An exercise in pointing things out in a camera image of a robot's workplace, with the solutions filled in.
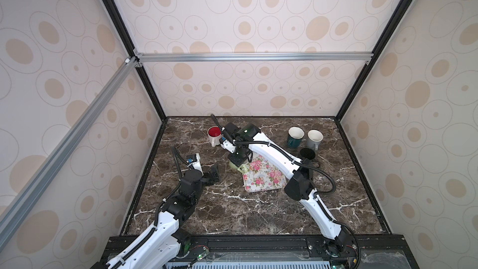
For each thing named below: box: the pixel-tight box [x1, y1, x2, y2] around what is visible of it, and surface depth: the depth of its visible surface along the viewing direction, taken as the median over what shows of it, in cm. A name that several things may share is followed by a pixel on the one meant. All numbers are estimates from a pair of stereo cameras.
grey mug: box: [306, 128, 324, 151], surface depth 102 cm
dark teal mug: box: [286, 125, 305, 149], surface depth 102 cm
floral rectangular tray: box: [242, 151, 289, 193], surface depth 94 cm
